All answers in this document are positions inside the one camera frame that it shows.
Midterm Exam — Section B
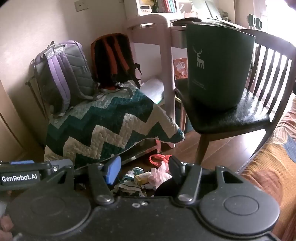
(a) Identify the teal white zigzag quilt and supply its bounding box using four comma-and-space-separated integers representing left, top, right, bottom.
44, 80, 185, 169

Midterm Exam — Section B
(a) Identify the white storage box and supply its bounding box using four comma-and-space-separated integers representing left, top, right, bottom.
140, 78, 166, 105

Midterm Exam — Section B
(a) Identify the dark green trash bin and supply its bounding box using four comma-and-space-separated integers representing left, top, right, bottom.
186, 23, 256, 110

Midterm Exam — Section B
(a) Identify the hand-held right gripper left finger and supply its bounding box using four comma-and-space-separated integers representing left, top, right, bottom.
42, 156, 122, 205

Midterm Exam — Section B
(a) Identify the person's left hand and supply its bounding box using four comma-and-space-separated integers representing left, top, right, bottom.
0, 214, 13, 232

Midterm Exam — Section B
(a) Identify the small yellow box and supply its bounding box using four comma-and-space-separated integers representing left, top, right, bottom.
134, 173, 151, 186

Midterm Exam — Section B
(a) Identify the orange snack bag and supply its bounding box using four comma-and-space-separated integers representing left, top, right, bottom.
173, 58, 189, 79

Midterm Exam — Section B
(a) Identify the dark wooden chair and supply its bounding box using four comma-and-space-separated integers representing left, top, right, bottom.
174, 29, 296, 165

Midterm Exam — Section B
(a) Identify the purple grey backpack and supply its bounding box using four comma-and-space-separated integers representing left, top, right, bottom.
30, 40, 100, 117

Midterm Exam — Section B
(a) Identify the green white crumpled wrapper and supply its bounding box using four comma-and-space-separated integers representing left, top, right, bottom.
125, 167, 144, 179
114, 183, 144, 197

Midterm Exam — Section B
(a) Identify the row of colourful books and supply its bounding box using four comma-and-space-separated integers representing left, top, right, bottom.
157, 0, 178, 13

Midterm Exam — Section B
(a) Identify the red plastic bag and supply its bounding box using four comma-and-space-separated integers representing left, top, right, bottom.
149, 154, 173, 168

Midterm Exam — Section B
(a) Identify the orange patterned blanket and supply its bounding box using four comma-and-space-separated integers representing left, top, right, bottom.
238, 97, 296, 237

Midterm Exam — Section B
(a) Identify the small white clock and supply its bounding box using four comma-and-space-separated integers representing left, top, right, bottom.
138, 0, 153, 14

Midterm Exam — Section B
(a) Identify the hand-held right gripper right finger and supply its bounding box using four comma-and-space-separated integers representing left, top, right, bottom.
168, 156, 247, 202

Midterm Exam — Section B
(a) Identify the black orange backpack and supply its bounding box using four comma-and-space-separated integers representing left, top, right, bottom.
90, 33, 142, 90

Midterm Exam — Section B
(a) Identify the white bookshelf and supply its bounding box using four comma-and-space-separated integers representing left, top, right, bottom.
124, 0, 192, 17

